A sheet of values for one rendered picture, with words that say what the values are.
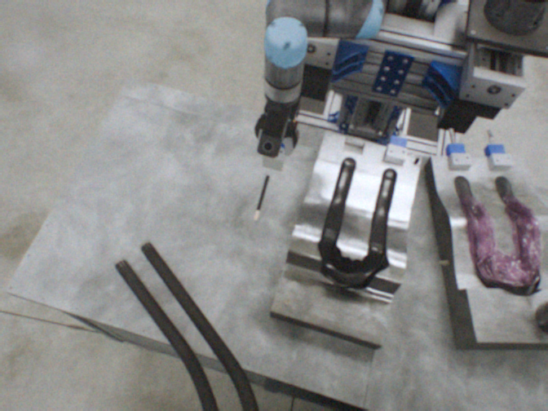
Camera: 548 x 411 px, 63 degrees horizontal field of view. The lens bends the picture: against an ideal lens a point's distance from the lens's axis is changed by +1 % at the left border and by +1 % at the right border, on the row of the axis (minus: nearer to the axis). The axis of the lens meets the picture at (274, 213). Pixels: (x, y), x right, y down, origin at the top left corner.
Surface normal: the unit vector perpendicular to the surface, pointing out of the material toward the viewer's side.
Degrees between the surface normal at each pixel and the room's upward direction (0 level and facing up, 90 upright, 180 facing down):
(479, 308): 0
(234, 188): 0
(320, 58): 90
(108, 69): 0
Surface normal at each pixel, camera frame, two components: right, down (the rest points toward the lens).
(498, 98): -0.26, 0.87
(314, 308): 0.04, -0.42
